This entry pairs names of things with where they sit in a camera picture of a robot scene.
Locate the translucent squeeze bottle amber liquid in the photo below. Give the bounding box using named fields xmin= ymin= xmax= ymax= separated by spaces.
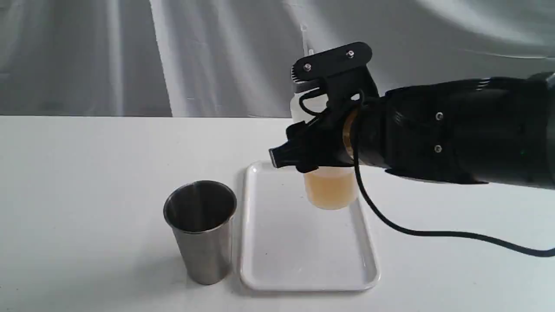
xmin=290 ymin=24 xmax=360 ymax=211

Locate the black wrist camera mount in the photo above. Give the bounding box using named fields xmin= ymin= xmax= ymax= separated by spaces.
xmin=290 ymin=42 xmax=380 ymax=109

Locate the white plastic tray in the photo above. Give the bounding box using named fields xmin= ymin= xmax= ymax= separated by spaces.
xmin=238 ymin=161 xmax=381 ymax=292

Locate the grey backdrop cloth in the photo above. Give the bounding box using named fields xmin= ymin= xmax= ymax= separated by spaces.
xmin=0 ymin=0 xmax=554 ymax=118

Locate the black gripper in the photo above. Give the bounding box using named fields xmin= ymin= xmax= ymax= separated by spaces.
xmin=269 ymin=109 xmax=354 ymax=172

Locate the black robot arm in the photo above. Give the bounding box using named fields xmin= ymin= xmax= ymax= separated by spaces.
xmin=269 ymin=72 xmax=554 ymax=189

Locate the stainless steel cup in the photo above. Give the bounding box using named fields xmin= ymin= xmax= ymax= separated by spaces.
xmin=163 ymin=180 xmax=237 ymax=286

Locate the black cable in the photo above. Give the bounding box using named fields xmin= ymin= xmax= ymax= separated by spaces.
xmin=298 ymin=89 xmax=555 ymax=258

